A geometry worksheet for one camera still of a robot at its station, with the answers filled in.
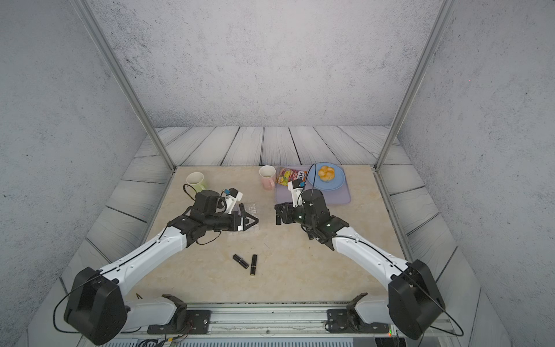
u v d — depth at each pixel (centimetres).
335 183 110
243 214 72
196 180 105
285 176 112
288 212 74
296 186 71
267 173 108
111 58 81
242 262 86
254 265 85
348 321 66
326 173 112
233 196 74
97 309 40
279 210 78
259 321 74
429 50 78
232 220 71
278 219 79
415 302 40
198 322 73
